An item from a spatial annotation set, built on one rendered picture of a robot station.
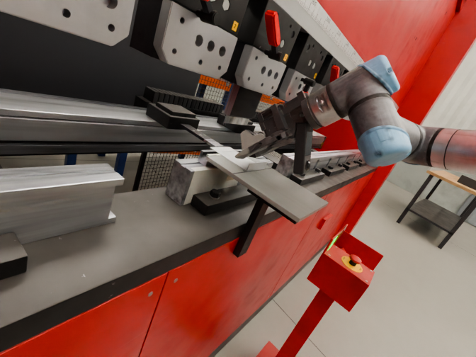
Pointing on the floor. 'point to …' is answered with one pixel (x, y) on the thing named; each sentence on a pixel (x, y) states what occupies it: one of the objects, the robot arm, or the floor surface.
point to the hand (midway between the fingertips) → (247, 157)
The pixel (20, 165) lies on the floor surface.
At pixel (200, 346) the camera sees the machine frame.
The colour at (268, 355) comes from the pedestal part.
